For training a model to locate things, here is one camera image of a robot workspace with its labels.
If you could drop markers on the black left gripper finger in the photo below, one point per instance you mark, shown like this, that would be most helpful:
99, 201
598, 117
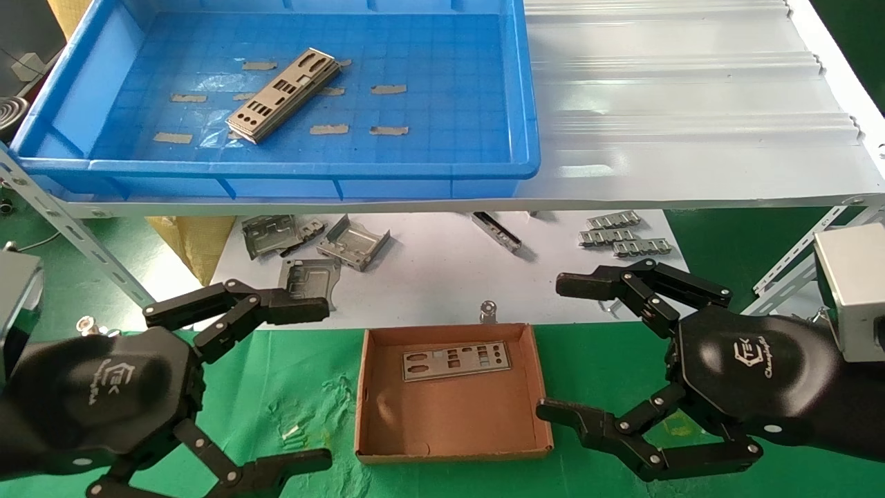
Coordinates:
242, 304
207, 453

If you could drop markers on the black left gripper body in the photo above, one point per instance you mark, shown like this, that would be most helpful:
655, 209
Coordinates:
83, 394

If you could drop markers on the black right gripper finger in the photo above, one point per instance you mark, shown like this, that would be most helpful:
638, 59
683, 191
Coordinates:
622, 432
643, 290

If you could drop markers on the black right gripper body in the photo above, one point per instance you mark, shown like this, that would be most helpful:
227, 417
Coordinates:
753, 366

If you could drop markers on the shallow brown cardboard box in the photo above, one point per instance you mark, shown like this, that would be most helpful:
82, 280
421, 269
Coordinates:
449, 415

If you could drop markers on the blue plastic tray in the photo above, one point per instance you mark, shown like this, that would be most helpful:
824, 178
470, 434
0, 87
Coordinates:
449, 104

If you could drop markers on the tan cardboard piece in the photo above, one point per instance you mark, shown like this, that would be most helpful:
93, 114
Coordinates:
66, 15

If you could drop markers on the silver multi-port connector shield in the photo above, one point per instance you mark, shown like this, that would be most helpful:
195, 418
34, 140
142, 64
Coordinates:
643, 247
613, 220
607, 237

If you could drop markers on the grey notched metal plate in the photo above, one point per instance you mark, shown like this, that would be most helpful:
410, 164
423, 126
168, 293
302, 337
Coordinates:
308, 277

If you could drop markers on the grey stamped metal plate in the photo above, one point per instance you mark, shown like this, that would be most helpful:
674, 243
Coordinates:
273, 235

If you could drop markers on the yellow plastic bag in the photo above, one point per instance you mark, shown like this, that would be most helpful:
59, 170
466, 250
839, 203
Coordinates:
197, 242

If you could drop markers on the small silver connector shield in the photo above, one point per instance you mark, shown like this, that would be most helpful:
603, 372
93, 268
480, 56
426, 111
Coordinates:
311, 227

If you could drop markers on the white perforated shelf brace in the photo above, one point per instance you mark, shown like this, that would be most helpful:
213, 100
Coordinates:
795, 252

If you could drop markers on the white metal shelf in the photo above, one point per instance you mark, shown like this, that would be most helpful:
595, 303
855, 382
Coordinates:
657, 104

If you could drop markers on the white power adapter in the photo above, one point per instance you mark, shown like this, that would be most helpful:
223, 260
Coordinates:
29, 66

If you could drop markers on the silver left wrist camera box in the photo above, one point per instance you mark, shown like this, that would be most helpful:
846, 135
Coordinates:
17, 297

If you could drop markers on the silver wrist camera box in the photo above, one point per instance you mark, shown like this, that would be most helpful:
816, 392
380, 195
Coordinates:
17, 297
857, 290

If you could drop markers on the grey u-shaped metal bracket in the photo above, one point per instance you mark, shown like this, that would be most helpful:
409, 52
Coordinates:
352, 242

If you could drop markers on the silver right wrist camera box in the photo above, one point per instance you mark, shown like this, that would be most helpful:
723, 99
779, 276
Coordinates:
857, 290

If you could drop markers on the narrow grey metal bracket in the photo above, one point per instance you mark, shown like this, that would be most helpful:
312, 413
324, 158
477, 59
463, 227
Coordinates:
496, 232

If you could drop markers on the white perforated shelf post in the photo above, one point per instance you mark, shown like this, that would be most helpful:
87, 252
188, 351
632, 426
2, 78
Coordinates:
76, 235

